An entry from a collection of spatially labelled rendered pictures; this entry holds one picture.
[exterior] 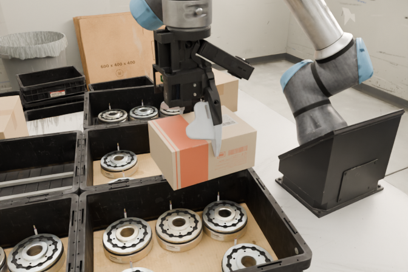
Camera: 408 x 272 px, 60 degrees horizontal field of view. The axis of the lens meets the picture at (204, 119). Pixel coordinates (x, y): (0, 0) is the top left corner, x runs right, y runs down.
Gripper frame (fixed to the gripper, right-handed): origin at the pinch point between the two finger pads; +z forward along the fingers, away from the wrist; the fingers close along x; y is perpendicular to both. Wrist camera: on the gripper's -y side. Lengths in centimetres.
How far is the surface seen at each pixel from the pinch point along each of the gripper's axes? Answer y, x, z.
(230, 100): -52, -78, 33
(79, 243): 23.8, -1.7, 16.8
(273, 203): -14.1, 4.9, 17.0
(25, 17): 24, -316, 28
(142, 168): 2.9, -33.7, 26.8
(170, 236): 6.1, -2.7, 24.0
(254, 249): -7.8, 8.1, 24.1
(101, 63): -33, -293, 73
